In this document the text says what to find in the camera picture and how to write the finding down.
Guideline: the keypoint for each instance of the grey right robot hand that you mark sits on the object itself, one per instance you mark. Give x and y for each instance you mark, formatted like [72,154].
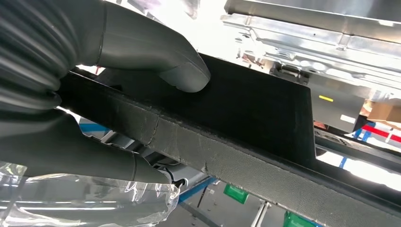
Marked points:
[62,150]

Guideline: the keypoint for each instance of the blue metal cart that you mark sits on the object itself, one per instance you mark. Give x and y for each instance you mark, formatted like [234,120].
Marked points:
[197,189]

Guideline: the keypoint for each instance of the green plastic bin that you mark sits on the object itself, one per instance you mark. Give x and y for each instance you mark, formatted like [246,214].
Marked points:
[297,221]
[235,194]

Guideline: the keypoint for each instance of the silver sheet metal panel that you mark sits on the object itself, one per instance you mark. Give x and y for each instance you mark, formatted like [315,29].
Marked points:
[313,47]

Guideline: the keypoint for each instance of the red beam rack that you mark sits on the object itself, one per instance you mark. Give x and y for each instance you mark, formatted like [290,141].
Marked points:
[380,133]

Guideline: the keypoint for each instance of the brown cardboard box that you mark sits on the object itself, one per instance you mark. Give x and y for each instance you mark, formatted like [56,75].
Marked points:
[385,112]

